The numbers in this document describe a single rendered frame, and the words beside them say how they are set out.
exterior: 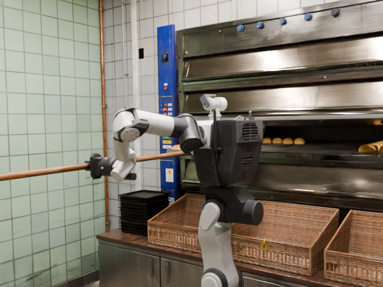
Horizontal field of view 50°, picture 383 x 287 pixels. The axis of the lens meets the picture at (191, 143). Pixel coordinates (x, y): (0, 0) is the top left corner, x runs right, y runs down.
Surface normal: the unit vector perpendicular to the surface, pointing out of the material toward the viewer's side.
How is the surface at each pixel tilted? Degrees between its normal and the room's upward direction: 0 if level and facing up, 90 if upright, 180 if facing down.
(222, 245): 80
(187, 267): 91
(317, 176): 70
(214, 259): 90
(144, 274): 90
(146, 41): 90
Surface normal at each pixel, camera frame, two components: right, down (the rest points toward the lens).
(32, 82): 0.81, 0.01
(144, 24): -0.59, 0.05
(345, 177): -0.56, -0.29
